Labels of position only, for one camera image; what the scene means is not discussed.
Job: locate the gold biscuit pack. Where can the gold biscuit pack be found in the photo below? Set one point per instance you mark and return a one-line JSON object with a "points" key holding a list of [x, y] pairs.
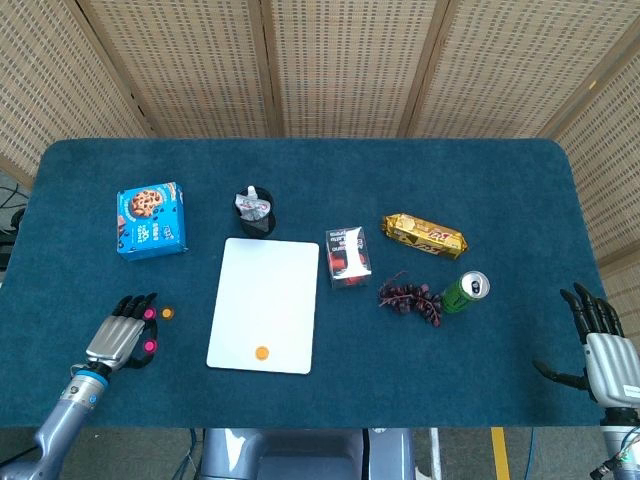
{"points": [[425, 237]]}

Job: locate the black mesh pen cup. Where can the black mesh pen cup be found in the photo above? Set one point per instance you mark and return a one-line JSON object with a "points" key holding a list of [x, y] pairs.
{"points": [[260, 227]]}

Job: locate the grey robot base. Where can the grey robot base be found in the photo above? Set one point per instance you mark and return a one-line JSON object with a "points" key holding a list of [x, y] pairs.
{"points": [[300, 455]]}

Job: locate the blue felt table cover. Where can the blue felt table cover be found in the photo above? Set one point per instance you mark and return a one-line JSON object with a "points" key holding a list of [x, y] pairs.
{"points": [[350, 390]]}

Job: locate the pink disc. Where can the pink disc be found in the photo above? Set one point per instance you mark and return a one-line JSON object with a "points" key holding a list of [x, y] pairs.
{"points": [[149, 314], [149, 346]]}

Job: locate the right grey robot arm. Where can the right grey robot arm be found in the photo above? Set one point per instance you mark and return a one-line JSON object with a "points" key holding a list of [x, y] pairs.
{"points": [[620, 440]]}

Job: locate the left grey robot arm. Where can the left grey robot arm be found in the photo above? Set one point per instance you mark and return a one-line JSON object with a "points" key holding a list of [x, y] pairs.
{"points": [[65, 415]]}

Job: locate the silver spout pouch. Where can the silver spout pouch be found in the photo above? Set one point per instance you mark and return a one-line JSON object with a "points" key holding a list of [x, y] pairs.
{"points": [[252, 207]]}

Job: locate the white magnetic board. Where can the white magnetic board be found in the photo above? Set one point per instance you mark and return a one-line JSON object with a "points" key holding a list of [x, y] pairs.
{"points": [[270, 300]]}

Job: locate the orange disc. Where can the orange disc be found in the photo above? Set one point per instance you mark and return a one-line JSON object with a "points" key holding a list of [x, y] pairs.
{"points": [[166, 313], [261, 353]]}

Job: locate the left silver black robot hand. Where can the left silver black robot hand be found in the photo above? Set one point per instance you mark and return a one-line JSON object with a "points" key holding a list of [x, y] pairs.
{"points": [[115, 335]]}

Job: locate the blue cookie box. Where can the blue cookie box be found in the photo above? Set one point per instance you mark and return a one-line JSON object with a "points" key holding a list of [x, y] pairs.
{"points": [[150, 225]]}

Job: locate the woven folding screen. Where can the woven folding screen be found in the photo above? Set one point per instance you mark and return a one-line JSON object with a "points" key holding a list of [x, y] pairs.
{"points": [[350, 65]]}

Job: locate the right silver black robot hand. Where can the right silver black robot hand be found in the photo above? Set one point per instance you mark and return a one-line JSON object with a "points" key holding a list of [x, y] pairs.
{"points": [[612, 365]]}

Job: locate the dark red grape bunch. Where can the dark red grape bunch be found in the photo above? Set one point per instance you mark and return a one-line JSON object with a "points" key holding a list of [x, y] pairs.
{"points": [[415, 300]]}

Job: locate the green energy drink can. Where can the green energy drink can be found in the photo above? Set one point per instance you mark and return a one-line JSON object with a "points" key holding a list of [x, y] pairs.
{"points": [[457, 297]]}

